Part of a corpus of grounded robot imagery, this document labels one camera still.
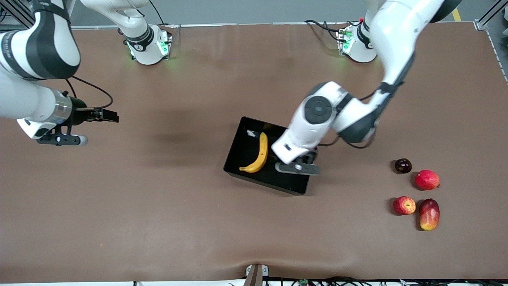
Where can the yellow banana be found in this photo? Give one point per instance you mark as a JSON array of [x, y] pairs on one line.
[[261, 157]]

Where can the round red peach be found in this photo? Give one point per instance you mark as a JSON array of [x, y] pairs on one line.
[[427, 180]]

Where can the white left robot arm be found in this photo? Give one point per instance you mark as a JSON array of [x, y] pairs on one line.
[[397, 31]]

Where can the aluminium frame with diagonal struts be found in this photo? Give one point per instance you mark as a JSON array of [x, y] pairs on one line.
[[14, 12]]

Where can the dark purple plum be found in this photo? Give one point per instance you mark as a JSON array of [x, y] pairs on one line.
[[403, 166]]

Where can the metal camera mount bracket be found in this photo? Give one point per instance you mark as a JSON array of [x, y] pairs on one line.
[[256, 275]]

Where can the red yellow mango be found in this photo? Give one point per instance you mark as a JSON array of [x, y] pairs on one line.
[[429, 214]]

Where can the black plastic box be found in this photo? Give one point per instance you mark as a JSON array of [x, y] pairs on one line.
[[246, 147]]

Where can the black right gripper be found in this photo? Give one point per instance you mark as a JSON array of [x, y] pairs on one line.
[[81, 114]]

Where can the small red yellow apple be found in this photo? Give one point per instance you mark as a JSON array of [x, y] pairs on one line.
[[404, 205]]

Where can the small green circuit board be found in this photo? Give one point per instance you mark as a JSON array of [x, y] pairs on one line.
[[304, 282]]

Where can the brown table cover mat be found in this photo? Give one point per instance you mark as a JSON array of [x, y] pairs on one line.
[[158, 206]]

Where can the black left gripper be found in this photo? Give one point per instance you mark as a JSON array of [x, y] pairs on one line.
[[310, 156]]

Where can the aluminium frame corner post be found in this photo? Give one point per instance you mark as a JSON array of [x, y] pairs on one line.
[[492, 14]]

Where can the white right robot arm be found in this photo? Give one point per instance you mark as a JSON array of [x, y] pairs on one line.
[[24, 95]]

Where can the yellow floor tape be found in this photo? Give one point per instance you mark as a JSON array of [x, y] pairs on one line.
[[457, 15]]

